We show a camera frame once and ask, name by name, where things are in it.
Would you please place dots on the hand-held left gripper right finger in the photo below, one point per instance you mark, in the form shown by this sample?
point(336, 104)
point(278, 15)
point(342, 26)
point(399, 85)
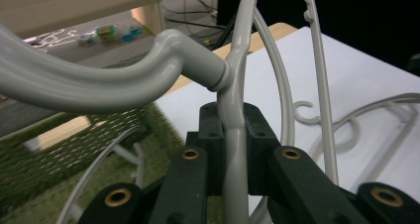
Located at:
point(257, 144)

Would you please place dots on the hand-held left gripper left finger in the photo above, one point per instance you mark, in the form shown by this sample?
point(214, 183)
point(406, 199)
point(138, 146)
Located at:
point(214, 144)

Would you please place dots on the grey plastic clothes hanger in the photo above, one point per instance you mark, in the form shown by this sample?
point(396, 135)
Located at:
point(236, 134)
point(409, 97)
point(140, 166)

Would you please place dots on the green woven basket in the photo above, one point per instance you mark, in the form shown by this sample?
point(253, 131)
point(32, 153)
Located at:
point(39, 171)

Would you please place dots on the colourful toy pile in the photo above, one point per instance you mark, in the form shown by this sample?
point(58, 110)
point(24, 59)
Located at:
point(112, 33)

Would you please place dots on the black curtain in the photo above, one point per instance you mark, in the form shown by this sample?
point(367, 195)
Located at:
point(363, 6)

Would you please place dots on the light wooden desk frame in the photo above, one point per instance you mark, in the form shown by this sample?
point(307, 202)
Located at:
point(147, 12)

